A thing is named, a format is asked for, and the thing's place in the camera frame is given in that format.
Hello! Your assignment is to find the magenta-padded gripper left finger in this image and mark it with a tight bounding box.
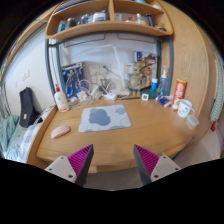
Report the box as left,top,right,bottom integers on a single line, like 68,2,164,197
44,143,95,187

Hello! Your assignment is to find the white charging cable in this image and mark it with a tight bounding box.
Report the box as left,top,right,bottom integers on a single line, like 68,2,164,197
68,79,101,109

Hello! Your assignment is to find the small white charger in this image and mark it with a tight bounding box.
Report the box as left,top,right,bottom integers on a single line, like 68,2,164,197
77,90,89,103

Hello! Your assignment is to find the striped hanging towel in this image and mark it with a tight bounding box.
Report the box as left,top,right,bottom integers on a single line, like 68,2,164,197
209,56,224,123

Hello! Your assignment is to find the blue robot model kit box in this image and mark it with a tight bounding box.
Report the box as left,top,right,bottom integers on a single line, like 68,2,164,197
61,62,84,99

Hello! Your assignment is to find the white printed mug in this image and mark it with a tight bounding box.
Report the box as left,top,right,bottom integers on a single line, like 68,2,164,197
177,99,196,119

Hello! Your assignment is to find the grey metal desk frame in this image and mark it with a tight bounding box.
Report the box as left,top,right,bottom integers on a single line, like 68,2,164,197
44,33,174,101

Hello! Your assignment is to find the blue checkered pillow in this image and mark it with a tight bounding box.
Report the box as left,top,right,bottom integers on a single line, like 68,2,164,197
18,121,44,163

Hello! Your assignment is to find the small blue box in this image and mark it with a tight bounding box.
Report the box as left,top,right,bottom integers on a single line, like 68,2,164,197
157,95,173,108

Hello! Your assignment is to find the tan robot figure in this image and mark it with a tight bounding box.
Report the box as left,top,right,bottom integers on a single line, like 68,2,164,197
129,61,158,93

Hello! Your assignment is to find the white desk lamp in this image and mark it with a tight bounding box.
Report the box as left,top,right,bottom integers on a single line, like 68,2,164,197
109,44,133,97

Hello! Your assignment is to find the black ruler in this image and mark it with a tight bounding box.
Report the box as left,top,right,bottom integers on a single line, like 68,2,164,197
120,96,142,101

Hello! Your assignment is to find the pink computer mouse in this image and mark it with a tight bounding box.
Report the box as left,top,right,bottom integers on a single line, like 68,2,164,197
50,124,72,140

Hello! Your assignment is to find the white power strip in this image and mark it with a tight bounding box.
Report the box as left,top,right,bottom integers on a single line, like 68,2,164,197
103,91,118,101

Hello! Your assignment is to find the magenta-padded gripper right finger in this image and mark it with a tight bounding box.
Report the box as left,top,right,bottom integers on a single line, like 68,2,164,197
133,143,182,186

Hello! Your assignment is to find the colourful printed carton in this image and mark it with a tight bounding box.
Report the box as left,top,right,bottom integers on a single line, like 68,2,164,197
134,51,158,68

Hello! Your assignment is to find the grey blue printed mouse pad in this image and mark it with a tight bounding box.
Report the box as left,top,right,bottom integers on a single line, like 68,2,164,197
78,104,132,133

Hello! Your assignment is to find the blue spray bottle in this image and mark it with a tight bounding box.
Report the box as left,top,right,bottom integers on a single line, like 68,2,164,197
159,65,170,98

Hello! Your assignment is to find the white red-pump lotion bottle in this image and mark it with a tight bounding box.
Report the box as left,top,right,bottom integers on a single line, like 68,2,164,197
53,83,70,113

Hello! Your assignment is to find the black bag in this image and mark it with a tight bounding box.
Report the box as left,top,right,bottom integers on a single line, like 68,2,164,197
18,87,40,129

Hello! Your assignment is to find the teal blanket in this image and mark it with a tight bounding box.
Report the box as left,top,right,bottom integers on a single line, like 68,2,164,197
0,114,21,161

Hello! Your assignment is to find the wooden shelf unit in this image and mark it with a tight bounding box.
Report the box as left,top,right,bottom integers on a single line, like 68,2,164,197
44,0,175,42

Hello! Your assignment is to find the large white power adapter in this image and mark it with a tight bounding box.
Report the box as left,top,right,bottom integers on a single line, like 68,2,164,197
89,84,103,100

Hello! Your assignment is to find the white wall-mounted box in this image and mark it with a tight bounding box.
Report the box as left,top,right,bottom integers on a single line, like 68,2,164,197
123,62,136,75

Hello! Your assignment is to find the white wall socket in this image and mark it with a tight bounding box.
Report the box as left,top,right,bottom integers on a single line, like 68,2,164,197
88,64,101,76

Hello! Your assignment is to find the clear plastic cup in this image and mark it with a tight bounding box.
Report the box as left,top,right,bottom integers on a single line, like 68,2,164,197
185,114,200,130

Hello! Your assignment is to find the red chips can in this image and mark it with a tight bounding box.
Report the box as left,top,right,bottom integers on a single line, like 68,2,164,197
171,78,187,111

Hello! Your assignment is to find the green plug dark cable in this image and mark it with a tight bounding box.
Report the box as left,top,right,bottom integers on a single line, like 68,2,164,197
102,64,121,79

